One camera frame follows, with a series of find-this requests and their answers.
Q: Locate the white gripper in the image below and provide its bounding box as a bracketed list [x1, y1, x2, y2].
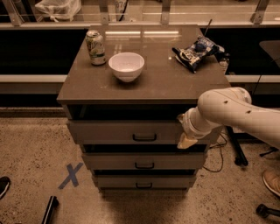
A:
[177, 108, 216, 150]

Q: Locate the grey top drawer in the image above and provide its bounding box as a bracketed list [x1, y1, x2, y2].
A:
[66, 119, 224, 145]

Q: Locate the grey drawer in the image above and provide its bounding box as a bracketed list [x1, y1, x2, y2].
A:
[93, 175, 196, 189]
[66, 119, 224, 145]
[82, 153, 206, 170]

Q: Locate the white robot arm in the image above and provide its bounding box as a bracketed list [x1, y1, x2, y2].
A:
[178, 87, 280, 149]

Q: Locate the grey drawer cabinet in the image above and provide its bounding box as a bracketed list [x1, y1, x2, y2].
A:
[56, 24, 238, 194]

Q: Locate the grey middle drawer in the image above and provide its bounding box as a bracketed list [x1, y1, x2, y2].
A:
[82, 153, 206, 170]

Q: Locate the grey bottom drawer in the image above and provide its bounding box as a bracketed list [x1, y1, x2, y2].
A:
[93, 175, 196, 189]

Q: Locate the black tripod leg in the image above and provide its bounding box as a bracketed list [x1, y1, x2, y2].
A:
[226, 126, 249, 166]

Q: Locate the blue chip bag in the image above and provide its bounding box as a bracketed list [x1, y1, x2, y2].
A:
[172, 36, 225, 73]

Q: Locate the clear water bottle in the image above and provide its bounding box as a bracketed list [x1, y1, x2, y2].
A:
[219, 52, 230, 73]

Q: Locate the white bowl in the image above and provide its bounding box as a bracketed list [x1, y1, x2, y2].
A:
[108, 52, 145, 82]

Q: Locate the tan shoe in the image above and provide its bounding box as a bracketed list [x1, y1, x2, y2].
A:
[262, 170, 280, 197]

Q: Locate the black chair caster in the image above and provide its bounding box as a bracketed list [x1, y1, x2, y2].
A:
[255, 204, 280, 218]

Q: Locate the blue tape cross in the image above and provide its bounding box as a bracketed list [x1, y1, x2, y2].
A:
[59, 163, 83, 190]

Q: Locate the green soda can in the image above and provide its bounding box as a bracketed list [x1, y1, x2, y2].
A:
[86, 30, 106, 66]

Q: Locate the black stand leg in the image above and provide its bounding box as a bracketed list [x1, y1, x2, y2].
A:
[41, 196, 59, 224]

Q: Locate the white plastic bag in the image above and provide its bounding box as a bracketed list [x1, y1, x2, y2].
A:
[35, 0, 81, 22]

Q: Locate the black shoe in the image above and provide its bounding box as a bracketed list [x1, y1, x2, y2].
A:
[0, 177, 11, 199]

